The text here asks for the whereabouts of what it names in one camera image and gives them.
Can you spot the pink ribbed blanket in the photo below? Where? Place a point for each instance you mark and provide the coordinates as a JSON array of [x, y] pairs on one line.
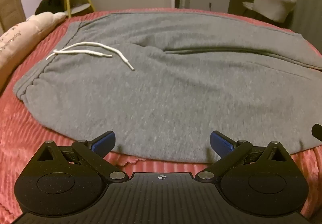
[[27, 138]]

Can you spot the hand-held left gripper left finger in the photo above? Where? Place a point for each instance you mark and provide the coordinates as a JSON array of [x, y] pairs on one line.
[[104, 141]]

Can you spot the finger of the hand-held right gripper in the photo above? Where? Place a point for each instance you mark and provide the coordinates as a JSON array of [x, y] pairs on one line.
[[317, 132]]

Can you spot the pink printed pillow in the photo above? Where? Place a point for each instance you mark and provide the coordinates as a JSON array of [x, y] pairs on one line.
[[22, 37]]

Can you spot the grey sweat pants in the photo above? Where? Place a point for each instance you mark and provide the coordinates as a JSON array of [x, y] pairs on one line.
[[163, 93]]

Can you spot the black bag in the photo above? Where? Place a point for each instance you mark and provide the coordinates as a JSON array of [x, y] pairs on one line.
[[49, 4]]

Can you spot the white upholstered chair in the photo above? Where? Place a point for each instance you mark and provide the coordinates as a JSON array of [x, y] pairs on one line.
[[273, 5]]

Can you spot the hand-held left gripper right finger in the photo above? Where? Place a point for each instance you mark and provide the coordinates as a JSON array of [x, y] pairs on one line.
[[221, 144]]

